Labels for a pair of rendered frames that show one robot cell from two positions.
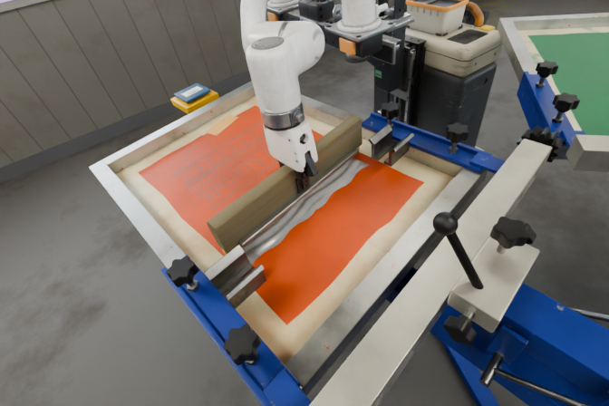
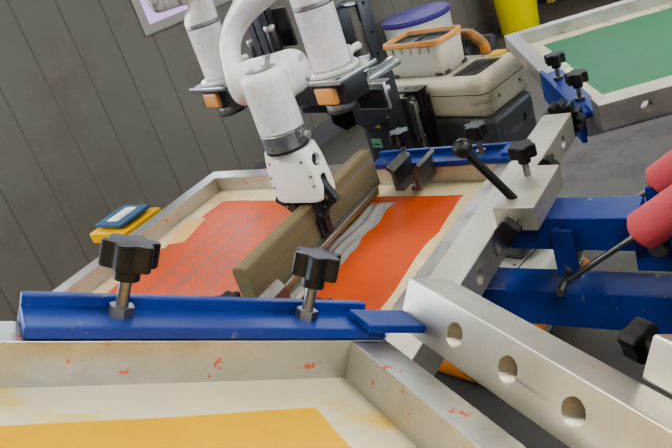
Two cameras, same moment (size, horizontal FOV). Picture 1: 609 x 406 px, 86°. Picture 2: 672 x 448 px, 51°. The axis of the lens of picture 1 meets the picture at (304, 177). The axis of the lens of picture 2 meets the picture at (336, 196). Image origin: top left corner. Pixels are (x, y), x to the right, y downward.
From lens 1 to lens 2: 63 cm
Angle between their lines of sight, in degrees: 23
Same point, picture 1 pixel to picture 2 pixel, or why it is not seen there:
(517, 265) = (542, 177)
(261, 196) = (284, 235)
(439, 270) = (485, 216)
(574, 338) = (602, 209)
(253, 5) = (231, 48)
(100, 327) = not seen: outside the picture
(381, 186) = (417, 212)
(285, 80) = (285, 97)
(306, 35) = (293, 58)
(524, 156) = (545, 126)
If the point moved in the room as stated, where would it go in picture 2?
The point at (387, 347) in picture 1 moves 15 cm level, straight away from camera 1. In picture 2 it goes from (454, 269) to (442, 217)
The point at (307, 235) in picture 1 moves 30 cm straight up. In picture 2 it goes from (348, 274) to (289, 104)
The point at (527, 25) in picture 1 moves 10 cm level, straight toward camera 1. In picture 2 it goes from (539, 35) to (538, 45)
